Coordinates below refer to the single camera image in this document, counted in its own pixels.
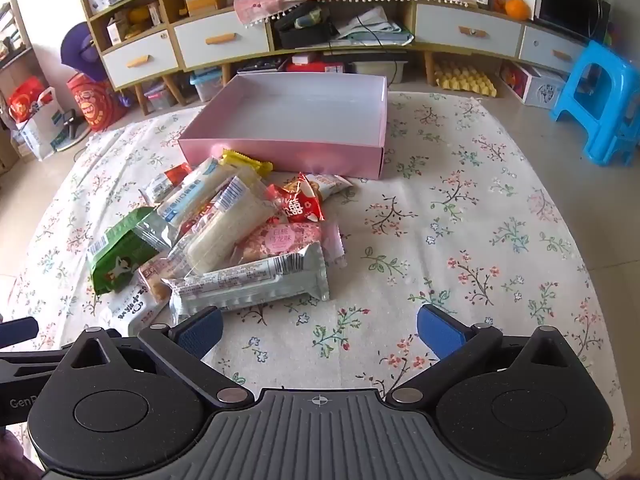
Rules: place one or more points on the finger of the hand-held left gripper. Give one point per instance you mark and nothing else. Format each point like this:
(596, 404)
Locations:
(19, 331)

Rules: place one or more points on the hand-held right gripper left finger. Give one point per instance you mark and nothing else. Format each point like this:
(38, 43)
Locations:
(200, 332)

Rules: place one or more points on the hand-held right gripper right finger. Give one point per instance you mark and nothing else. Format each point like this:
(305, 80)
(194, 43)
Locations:
(442, 330)

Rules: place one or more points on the brown pastry packet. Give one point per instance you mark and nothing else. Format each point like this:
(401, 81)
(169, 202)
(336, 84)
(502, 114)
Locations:
(157, 280)

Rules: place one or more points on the white black-print snack packet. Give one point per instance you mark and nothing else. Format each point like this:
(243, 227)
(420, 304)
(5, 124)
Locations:
(135, 310)

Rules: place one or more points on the long silver snack packet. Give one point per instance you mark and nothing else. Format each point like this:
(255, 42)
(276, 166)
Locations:
(260, 280)

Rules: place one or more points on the clear barcode bread packet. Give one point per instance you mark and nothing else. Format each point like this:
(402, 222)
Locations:
(225, 230)

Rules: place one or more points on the green snack packet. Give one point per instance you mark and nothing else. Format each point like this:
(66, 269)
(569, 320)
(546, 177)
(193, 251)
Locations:
(120, 255)

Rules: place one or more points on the pink snack packet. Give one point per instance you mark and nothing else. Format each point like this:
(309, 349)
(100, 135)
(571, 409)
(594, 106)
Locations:
(280, 242)
(336, 245)

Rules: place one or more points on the blue label bread packet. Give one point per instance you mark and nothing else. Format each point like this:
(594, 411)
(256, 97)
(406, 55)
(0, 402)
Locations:
(192, 195)

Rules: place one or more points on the white and orange snack packet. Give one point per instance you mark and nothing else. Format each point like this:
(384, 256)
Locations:
(160, 185)

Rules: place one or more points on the red snack packet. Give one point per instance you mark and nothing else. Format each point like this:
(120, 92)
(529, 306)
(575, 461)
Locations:
(275, 197)
(302, 200)

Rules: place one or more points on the yellow snack packet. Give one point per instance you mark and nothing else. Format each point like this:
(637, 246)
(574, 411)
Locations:
(245, 162)

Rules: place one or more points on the orange patterned snack packet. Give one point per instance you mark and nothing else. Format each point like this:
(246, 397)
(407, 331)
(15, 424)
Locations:
(330, 185)

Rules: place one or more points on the pink cardboard box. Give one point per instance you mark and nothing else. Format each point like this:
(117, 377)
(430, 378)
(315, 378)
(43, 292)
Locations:
(300, 110)

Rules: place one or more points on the person's left forearm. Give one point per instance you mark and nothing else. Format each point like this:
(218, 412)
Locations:
(10, 447)

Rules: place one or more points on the black handheld device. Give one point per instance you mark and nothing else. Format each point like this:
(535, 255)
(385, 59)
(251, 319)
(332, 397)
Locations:
(71, 127)

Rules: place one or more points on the red and white bag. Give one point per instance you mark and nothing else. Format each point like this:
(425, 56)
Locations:
(35, 120)

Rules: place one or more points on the clear storage box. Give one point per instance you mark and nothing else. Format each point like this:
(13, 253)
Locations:
(160, 97)

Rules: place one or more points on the red round gift bag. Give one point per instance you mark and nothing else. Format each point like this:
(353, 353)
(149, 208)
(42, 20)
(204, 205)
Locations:
(95, 105)

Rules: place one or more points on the blue lid storage box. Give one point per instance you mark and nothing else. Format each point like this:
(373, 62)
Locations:
(206, 85)

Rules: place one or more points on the yellow egg tray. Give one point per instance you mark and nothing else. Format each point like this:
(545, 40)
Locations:
(465, 80)

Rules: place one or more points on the white printed box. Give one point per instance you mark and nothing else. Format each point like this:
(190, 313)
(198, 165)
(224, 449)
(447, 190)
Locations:
(537, 87)

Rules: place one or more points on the white plastic container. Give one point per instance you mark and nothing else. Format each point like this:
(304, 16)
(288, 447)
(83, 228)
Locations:
(377, 71)

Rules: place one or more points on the blue plastic stool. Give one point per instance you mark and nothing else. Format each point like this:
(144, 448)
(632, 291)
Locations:
(600, 100)

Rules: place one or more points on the white cabinet drawer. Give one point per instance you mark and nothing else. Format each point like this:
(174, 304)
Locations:
(222, 40)
(467, 30)
(140, 60)
(550, 50)

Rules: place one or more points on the purple fabric object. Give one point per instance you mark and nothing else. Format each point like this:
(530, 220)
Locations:
(82, 52)

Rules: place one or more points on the red box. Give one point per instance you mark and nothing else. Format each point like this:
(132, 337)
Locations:
(315, 65)

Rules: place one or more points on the wooden TV cabinet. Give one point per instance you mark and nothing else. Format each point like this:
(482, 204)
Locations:
(295, 52)

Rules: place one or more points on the side shelf rack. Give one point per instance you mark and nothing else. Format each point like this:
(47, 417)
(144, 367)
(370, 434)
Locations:
(12, 25)

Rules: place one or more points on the stack of papers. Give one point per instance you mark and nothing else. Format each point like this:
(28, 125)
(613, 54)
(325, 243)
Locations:
(375, 30)

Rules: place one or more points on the small white carton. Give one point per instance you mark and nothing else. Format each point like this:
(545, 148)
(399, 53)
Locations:
(116, 32)

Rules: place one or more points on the black storage case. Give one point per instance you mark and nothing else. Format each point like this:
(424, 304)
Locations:
(305, 30)

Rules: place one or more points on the yellow round object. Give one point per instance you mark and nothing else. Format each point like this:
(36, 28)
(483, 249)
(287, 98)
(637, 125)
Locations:
(138, 15)

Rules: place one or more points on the yellow cardboard box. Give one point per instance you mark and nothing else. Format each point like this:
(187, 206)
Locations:
(207, 4)

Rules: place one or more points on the orange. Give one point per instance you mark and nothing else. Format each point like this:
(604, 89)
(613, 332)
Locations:
(517, 8)

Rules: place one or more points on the white microwave oven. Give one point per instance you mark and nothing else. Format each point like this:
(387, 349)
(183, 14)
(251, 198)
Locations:
(570, 7)

